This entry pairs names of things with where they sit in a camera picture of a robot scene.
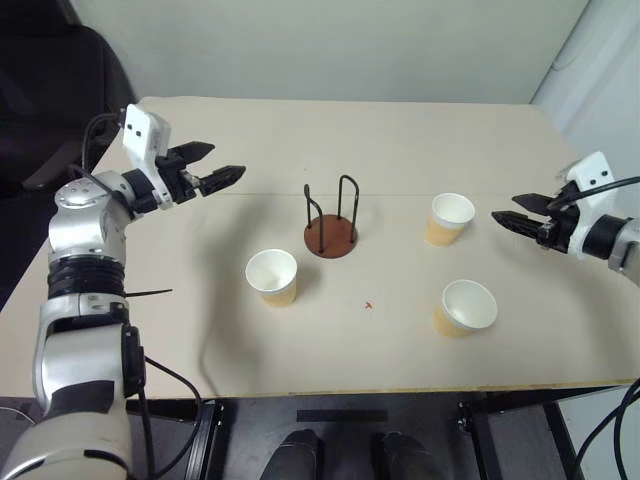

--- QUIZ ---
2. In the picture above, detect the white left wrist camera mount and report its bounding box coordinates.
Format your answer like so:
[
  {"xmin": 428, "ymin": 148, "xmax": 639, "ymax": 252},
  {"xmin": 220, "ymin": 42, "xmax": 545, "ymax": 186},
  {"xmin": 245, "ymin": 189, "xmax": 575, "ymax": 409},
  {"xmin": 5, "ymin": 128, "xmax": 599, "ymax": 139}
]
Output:
[{"xmin": 121, "ymin": 103, "xmax": 174, "ymax": 207}]

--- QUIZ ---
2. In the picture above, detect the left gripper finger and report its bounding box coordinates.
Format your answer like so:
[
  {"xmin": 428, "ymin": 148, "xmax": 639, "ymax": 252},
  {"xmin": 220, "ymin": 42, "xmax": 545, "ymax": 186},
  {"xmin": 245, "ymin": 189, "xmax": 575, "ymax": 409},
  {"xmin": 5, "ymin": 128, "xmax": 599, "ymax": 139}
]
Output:
[
  {"xmin": 169, "ymin": 141, "xmax": 217, "ymax": 164},
  {"xmin": 197, "ymin": 164, "xmax": 247, "ymax": 198}
]

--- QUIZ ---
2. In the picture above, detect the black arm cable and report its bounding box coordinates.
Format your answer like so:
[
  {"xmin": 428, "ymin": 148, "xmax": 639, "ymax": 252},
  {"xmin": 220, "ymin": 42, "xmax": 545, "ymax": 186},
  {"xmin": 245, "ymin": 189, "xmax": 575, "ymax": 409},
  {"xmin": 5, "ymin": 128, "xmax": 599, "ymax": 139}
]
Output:
[
  {"xmin": 79, "ymin": 112, "xmax": 206, "ymax": 480},
  {"xmin": 552, "ymin": 174, "xmax": 640, "ymax": 480}
]

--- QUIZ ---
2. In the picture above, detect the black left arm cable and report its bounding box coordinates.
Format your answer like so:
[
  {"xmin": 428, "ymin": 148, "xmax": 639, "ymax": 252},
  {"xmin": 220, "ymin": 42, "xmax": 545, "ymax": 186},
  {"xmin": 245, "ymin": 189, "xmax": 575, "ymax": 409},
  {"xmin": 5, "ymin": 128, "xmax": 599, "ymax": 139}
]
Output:
[{"xmin": 79, "ymin": 112, "xmax": 206, "ymax": 480}]

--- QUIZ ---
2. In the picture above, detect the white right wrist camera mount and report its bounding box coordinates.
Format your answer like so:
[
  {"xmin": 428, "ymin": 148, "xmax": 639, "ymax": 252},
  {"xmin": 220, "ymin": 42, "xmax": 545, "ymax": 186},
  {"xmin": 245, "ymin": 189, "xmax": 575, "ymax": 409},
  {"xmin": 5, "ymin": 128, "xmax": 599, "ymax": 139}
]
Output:
[{"xmin": 563, "ymin": 151, "xmax": 618, "ymax": 262}]

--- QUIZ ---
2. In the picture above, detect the black tape strip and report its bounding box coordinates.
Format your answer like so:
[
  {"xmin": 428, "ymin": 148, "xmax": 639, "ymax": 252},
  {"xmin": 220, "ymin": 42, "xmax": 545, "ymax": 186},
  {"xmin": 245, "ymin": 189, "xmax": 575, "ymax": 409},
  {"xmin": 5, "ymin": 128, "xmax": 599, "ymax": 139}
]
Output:
[{"xmin": 296, "ymin": 409, "xmax": 390, "ymax": 425}]

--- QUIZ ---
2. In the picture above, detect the white and tan paper cup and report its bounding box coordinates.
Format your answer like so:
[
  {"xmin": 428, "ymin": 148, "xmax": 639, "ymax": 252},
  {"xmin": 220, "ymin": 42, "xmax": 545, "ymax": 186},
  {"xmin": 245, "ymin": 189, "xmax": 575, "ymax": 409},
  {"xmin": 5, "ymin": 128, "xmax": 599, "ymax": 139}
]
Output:
[
  {"xmin": 432, "ymin": 279, "xmax": 501, "ymax": 341},
  {"xmin": 424, "ymin": 192, "xmax": 477, "ymax": 248},
  {"xmin": 244, "ymin": 248, "xmax": 300, "ymax": 309}
]

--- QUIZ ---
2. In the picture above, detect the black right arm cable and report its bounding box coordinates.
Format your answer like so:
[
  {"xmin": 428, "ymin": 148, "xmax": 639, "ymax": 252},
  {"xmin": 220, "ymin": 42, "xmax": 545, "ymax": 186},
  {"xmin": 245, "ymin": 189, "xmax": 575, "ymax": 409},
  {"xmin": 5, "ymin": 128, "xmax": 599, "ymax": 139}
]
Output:
[{"xmin": 552, "ymin": 174, "xmax": 640, "ymax": 480}]

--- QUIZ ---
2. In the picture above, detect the dark rounded shape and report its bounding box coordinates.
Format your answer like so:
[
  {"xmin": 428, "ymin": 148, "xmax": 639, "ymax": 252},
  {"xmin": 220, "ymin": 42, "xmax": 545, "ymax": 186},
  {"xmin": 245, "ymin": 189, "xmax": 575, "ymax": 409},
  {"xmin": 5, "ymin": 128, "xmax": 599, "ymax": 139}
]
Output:
[
  {"xmin": 258, "ymin": 428, "xmax": 322, "ymax": 480},
  {"xmin": 368, "ymin": 430, "xmax": 437, "ymax": 480}
]

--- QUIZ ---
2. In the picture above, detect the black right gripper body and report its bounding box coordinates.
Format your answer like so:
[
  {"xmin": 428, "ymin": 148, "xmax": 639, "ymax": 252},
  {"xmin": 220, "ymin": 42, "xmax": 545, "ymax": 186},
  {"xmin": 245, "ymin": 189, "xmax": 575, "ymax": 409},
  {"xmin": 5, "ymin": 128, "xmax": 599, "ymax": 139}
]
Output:
[{"xmin": 536, "ymin": 183, "xmax": 582, "ymax": 257}]

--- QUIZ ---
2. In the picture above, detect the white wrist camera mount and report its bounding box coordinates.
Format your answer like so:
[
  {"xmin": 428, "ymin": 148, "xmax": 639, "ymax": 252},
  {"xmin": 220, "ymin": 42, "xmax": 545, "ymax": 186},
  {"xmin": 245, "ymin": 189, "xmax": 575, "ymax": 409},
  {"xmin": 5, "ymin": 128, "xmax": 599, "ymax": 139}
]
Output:
[
  {"xmin": 563, "ymin": 151, "xmax": 618, "ymax": 262},
  {"xmin": 121, "ymin": 103, "xmax": 174, "ymax": 207}
]

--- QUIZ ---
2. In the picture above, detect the black office chair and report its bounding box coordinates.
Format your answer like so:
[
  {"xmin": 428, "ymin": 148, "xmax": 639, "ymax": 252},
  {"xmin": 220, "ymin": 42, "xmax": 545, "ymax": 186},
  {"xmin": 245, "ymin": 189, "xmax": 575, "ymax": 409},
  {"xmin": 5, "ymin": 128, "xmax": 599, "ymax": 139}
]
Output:
[{"xmin": 0, "ymin": 0, "xmax": 139, "ymax": 201}]

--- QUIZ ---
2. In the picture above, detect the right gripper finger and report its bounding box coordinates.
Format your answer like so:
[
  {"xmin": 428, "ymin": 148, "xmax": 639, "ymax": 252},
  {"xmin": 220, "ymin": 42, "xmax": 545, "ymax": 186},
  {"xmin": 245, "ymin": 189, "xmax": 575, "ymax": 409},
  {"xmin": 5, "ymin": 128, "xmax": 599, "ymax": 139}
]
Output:
[
  {"xmin": 490, "ymin": 209, "xmax": 545, "ymax": 244},
  {"xmin": 510, "ymin": 191, "xmax": 557, "ymax": 217}
]

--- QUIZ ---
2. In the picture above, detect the black metal table frame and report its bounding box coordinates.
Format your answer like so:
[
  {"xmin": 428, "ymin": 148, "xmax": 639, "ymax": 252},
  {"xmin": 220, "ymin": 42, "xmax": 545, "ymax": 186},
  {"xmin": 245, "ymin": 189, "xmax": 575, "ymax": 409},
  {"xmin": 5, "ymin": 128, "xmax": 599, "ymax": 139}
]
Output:
[{"xmin": 124, "ymin": 382, "xmax": 640, "ymax": 480}]

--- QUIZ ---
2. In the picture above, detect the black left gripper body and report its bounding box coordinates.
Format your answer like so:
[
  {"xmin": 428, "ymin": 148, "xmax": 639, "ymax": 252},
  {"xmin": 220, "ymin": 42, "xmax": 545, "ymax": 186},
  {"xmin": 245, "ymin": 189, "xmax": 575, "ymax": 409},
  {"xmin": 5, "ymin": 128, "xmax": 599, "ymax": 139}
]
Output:
[{"xmin": 154, "ymin": 149, "xmax": 204, "ymax": 204}]

